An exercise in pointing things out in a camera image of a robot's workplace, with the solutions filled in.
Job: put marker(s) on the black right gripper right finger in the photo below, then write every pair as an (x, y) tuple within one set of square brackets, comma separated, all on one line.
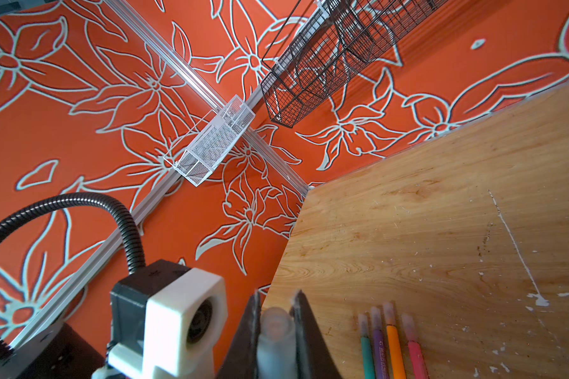
[(312, 354)]

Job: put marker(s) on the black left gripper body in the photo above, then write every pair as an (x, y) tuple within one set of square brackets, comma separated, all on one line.
[(57, 352)]

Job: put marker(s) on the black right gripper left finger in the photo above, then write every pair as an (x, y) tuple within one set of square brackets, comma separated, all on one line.
[(241, 359)]

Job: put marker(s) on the clear pen cap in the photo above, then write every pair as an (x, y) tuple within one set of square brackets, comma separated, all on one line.
[(277, 346)]

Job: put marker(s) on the green marker pen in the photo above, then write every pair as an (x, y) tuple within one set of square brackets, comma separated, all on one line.
[(367, 357)]

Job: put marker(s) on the purple marker pen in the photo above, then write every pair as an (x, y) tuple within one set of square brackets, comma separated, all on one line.
[(379, 344)]

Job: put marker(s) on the orange marker pen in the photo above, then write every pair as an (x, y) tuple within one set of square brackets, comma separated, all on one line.
[(396, 359)]

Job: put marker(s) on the pink marker pen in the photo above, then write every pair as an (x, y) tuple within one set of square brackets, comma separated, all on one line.
[(415, 351)]

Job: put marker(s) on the aluminium frame rails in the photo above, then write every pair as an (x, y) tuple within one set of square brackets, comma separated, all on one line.
[(86, 105)]

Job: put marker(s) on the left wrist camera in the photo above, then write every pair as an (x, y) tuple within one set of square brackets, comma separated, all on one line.
[(166, 320)]

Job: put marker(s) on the white wire basket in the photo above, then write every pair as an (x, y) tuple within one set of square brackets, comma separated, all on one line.
[(202, 156)]

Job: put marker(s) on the black wire basket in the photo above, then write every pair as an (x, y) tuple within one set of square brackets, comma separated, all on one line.
[(319, 49)]

